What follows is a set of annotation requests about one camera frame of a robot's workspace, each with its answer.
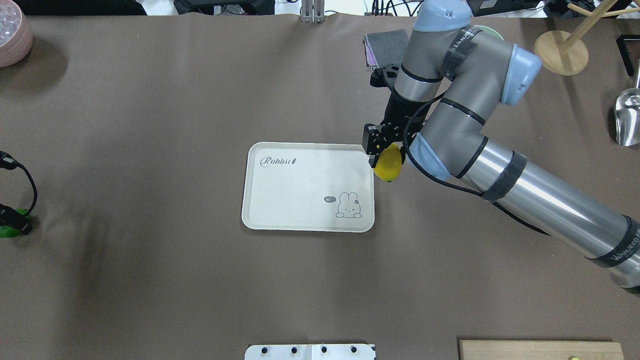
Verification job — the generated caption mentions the cream rabbit tray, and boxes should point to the cream rabbit tray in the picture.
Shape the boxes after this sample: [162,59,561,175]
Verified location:
[241,141,375,233]

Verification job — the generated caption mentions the pink bowl with ice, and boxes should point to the pink bowl with ice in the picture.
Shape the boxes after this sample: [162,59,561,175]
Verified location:
[0,0,34,68]

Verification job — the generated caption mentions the metal scoop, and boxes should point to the metal scoop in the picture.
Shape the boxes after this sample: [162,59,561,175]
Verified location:
[615,67,640,147]

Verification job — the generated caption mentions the wooden cutting board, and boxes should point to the wooden cutting board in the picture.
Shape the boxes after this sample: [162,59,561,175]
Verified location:
[459,340,624,360]

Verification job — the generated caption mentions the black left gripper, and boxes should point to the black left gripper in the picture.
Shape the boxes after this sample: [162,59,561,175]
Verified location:
[0,202,34,236]

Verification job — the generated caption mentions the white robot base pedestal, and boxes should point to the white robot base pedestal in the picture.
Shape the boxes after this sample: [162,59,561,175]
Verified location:
[244,343,377,360]

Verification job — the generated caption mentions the aluminium frame post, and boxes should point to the aluminium frame post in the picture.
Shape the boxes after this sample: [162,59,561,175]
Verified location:
[300,0,326,24]

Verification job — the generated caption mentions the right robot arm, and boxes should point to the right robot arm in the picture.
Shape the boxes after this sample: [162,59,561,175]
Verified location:
[363,0,639,297]

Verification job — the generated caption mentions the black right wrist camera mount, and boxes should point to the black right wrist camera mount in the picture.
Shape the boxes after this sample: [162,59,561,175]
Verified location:
[369,63,401,89]

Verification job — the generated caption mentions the yellow lemon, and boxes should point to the yellow lemon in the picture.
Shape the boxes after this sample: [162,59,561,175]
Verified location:
[373,143,403,183]

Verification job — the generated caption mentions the grey folded cloth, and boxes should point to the grey folded cloth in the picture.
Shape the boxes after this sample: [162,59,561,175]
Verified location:
[363,29,409,71]

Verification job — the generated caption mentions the mint green bowl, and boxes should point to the mint green bowl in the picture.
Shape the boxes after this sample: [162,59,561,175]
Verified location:
[471,25,505,41]

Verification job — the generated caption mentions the wooden mug tree stand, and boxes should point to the wooden mug tree stand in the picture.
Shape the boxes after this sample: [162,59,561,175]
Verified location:
[534,0,640,76]

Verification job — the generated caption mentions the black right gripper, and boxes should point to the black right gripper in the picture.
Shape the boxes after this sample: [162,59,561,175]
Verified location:
[363,89,434,168]

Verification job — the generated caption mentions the green lime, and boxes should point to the green lime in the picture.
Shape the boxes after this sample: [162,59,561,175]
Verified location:
[0,209,31,239]

